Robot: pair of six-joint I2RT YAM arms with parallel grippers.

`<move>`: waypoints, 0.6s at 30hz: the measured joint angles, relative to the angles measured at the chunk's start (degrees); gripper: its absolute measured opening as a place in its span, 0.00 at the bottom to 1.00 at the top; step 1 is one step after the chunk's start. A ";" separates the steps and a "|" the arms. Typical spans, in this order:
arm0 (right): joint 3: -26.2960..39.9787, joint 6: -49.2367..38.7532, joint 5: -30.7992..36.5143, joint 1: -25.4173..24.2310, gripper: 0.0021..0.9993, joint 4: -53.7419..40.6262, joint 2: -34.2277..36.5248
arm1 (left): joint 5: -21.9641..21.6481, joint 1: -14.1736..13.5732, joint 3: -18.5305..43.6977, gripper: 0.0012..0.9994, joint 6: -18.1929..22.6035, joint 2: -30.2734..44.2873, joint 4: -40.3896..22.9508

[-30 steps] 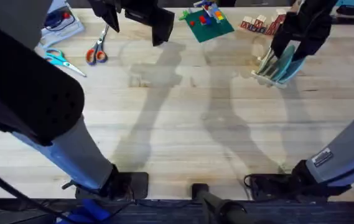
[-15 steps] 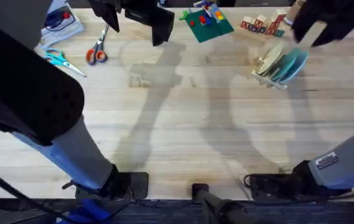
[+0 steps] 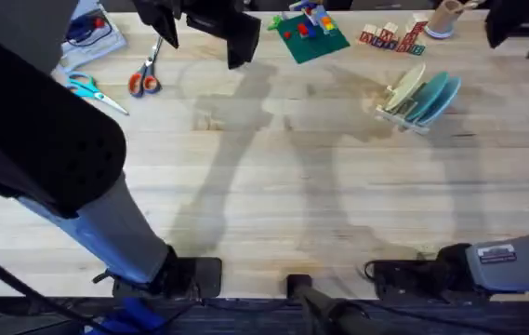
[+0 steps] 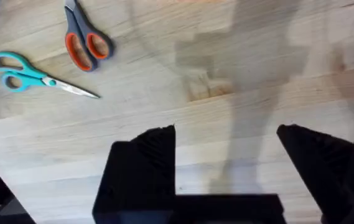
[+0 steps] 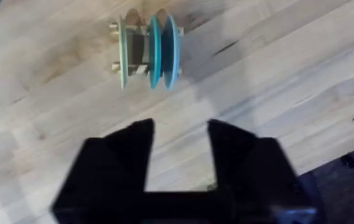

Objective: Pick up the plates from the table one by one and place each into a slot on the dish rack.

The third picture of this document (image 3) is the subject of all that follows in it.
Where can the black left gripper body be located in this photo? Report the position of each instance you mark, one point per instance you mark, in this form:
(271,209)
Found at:
(208,7)

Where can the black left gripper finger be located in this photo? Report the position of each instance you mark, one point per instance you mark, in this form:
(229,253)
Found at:
(241,37)
(162,18)

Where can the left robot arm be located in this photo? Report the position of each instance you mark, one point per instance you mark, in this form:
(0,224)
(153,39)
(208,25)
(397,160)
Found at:
(59,158)

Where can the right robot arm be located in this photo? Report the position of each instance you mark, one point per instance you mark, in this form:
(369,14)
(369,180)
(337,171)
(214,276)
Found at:
(515,265)

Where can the white peg dish rack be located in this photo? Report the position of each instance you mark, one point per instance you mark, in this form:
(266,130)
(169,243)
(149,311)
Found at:
(401,120)

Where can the beige cup on white base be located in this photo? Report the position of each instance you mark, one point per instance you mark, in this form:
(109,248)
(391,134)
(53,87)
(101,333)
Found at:
(444,17)

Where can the green board with toy blocks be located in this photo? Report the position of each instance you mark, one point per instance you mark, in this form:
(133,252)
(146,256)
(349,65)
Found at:
(313,39)

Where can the light blue plate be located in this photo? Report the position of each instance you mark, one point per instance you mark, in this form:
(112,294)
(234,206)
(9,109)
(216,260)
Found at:
(447,98)

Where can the teal plate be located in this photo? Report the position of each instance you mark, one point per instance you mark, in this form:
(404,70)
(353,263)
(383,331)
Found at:
(429,95)

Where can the heap of wooden letter blocks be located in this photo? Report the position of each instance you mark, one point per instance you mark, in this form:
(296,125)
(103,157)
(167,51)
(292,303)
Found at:
(392,37)

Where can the cream plate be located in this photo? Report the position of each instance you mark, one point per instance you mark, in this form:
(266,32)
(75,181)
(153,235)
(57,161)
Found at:
(406,87)

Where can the blue plastic part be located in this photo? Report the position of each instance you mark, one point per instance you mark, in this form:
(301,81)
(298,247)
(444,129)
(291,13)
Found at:
(129,318)

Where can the black camera post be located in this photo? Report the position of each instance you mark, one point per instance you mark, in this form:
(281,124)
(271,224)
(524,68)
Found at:
(324,302)

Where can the black rail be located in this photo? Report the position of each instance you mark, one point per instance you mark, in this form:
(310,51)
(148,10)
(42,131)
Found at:
(454,318)

